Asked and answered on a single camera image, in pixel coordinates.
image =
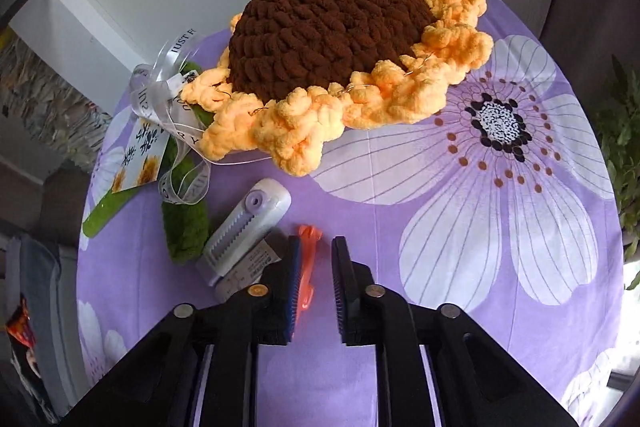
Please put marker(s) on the orange snack packet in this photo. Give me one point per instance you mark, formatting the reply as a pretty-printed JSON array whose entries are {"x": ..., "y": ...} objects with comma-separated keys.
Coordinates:
[{"x": 19, "y": 324}]

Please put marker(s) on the crochet sunflower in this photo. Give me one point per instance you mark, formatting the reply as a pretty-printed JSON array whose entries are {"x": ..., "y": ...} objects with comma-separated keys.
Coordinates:
[{"x": 325, "y": 32}]

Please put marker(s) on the white sunflower gift tag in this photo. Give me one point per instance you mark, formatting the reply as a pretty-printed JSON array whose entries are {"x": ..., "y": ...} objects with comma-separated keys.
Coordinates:
[{"x": 142, "y": 157}]

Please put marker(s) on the white lilac correction tape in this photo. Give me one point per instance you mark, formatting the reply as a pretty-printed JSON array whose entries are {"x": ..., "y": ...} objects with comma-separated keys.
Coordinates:
[{"x": 250, "y": 217}]

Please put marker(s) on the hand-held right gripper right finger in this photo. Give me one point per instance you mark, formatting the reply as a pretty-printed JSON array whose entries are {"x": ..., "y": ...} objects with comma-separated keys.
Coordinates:
[{"x": 341, "y": 302}]

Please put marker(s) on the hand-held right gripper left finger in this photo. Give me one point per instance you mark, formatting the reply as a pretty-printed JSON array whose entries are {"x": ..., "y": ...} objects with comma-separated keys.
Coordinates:
[{"x": 294, "y": 297}]

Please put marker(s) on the purple floral tablecloth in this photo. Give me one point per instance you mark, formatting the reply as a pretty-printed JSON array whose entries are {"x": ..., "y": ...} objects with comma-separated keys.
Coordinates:
[{"x": 400, "y": 257}]

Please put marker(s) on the green potted plant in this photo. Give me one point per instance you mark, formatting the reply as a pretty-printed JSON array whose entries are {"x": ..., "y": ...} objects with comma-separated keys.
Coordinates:
[{"x": 622, "y": 147}]

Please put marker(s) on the grey chair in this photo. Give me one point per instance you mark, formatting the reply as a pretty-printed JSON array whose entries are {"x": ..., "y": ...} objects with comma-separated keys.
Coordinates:
[{"x": 50, "y": 307}]

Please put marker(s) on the white sheer ribbon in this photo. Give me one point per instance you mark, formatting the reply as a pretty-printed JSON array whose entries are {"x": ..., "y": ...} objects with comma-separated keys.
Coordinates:
[{"x": 150, "y": 92}]

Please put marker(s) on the tall pile of papers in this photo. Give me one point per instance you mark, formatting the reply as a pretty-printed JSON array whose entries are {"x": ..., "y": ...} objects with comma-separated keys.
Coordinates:
[{"x": 50, "y": 107}]

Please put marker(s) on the orange red pen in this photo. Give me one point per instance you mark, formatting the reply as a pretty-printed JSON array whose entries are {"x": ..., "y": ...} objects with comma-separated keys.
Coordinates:
[{"x": 307, "y": 267}]

